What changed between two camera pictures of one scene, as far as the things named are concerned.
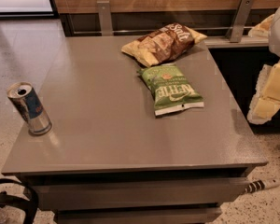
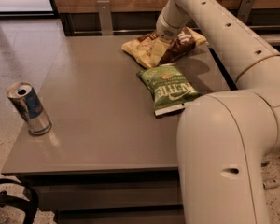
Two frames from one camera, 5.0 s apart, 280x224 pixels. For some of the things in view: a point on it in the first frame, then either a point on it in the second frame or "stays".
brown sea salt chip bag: (166, 44) stays
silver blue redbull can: (23, 98) stays
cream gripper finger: (272, 91) to (159, 49)
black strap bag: (4, 199) stays
